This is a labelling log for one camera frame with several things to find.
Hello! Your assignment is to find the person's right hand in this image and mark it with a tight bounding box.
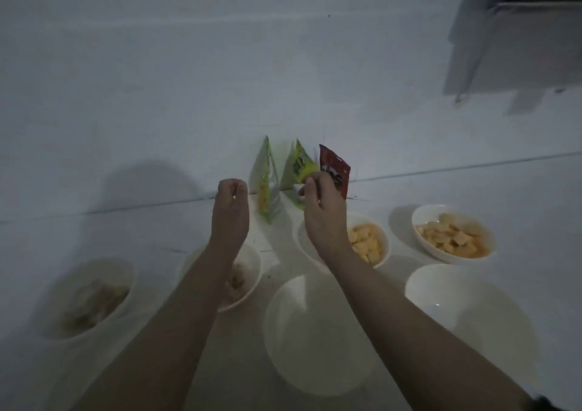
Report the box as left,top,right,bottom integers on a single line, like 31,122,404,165
301,171,354,263

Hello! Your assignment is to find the person's left hand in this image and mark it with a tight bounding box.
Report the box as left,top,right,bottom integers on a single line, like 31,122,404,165
209,178,250,258

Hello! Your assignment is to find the pile of yellow crackers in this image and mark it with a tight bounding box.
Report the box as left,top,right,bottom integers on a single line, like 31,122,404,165
415,213,490,258
347,224,383,265

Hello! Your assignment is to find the tall green snack bag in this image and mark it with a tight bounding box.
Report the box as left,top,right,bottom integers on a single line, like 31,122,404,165
252,135,283,225

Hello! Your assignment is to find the red Nips candy packet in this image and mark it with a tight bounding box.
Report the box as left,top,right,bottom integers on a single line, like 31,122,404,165
318,143,352,200

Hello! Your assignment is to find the small white bowl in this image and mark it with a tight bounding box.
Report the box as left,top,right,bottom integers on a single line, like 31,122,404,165
38,256,137,341
297,213,392,271
179,240,264,314
411,204,497,265

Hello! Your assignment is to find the small yellow-green snack bag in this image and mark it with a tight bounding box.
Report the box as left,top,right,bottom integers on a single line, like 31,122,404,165
279,138,319,212

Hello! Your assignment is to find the large white bowl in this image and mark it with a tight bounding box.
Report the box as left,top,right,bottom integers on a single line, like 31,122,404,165
404,264,538,382
263,273,379,398

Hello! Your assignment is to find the person's right forearm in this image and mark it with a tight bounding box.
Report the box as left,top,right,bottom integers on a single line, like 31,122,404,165
325,242,537,411

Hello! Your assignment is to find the person's left forearm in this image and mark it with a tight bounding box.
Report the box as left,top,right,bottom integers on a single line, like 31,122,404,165
72,242,239,411

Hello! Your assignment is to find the person's black shirt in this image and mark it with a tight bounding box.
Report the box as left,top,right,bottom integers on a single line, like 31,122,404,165
530,394,561,411

